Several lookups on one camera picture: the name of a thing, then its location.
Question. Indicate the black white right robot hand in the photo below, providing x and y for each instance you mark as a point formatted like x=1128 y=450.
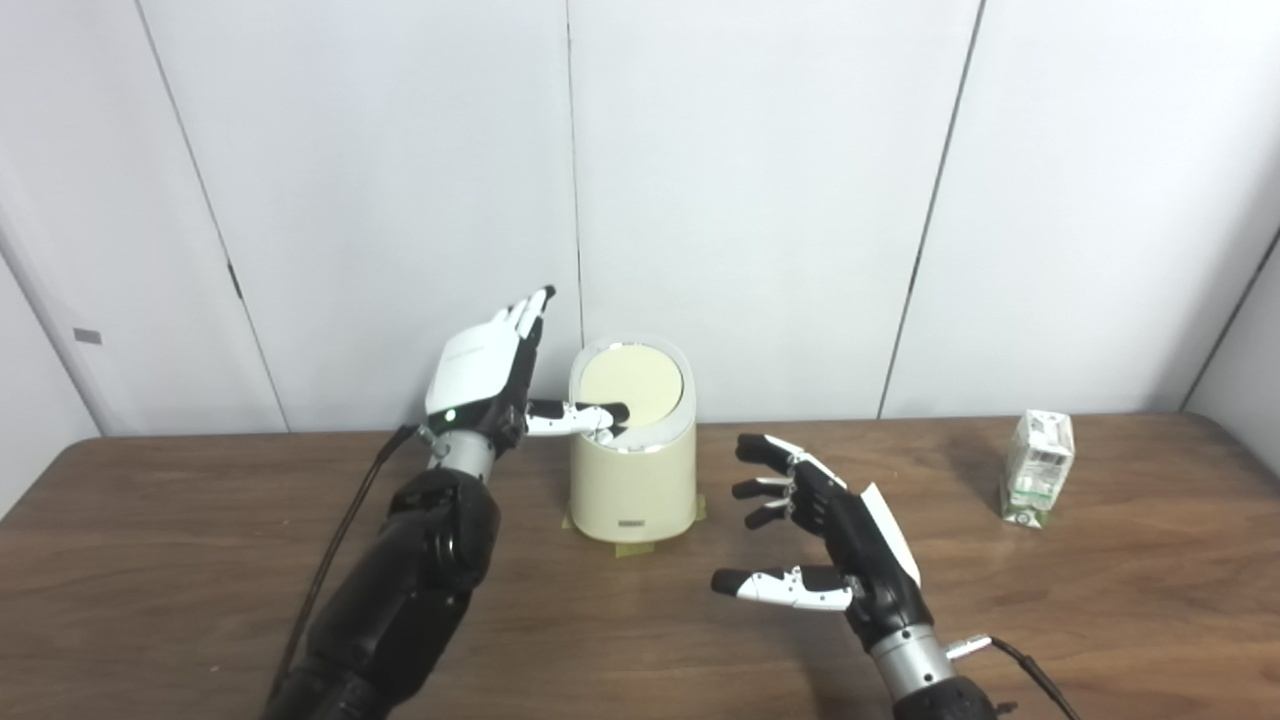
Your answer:
x=870 y=560

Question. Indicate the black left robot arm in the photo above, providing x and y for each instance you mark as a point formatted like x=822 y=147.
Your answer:
x=410 y=590

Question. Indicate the cream round bin lid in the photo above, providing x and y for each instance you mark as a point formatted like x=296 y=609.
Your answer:
x=640 y=380

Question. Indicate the white green milk carton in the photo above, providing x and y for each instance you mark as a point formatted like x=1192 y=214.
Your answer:
x=1038 y=470

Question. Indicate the cream-colored bin body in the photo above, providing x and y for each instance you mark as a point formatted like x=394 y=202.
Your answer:
x=635 y=490

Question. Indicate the small grey wall label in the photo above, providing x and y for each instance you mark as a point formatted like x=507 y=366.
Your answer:
x=87 y=337

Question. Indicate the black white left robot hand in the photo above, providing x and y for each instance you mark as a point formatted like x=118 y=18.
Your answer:
x=475 y=370

